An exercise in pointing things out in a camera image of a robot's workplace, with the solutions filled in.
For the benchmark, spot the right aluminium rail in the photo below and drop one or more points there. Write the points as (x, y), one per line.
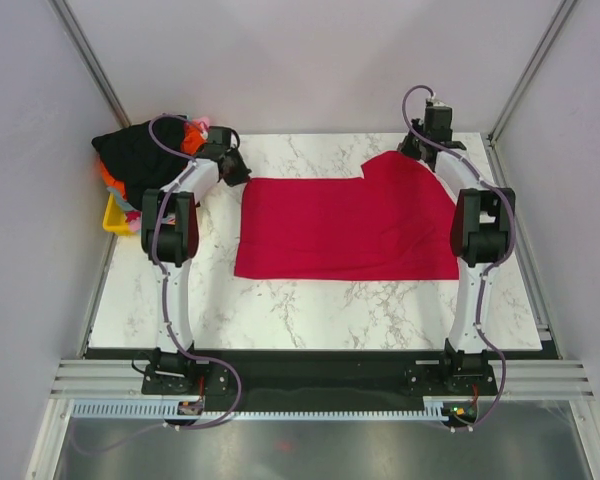
(535, 380)

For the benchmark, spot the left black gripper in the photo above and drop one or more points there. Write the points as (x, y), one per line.
(243, 173)

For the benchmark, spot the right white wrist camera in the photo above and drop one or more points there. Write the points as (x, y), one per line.
(436, 102)

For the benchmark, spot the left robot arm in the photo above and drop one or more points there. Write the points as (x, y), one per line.
(170, 238)

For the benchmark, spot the yellow plastic basket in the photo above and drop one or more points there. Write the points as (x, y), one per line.
(119, 222)

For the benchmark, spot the crimson red t shirt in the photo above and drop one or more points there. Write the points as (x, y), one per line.
(392, 223)

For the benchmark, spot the left aluminium frame post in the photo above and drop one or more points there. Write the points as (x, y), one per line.
(76, 34)

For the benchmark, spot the right aluminium frame post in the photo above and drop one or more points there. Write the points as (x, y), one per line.
(550, 35)

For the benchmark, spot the aluminium rail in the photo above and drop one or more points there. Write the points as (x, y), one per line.
(535, 380)
(96, 379)

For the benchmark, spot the white slotted cable duct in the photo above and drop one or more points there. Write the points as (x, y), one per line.
(174, 410)

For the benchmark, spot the black t shirt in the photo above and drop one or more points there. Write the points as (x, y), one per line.
(135, 155)

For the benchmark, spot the orange t shirt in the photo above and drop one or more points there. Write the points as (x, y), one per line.
(192, 140)

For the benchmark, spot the pink garment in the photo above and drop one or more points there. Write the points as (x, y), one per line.
(202, 123)

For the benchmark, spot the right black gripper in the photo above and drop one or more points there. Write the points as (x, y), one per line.
(406, 147)

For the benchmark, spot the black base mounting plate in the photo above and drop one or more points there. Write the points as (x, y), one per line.
(314, 379)

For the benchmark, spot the grey blue garment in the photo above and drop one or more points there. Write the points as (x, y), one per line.
(122, 197)

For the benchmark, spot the aluminium frame post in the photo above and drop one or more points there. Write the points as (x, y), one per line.
(550, 35)
(76, 34)

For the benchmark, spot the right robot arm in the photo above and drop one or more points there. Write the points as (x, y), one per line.
(482, 237)

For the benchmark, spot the left aluminium rail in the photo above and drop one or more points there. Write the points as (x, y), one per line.
(96, 379)

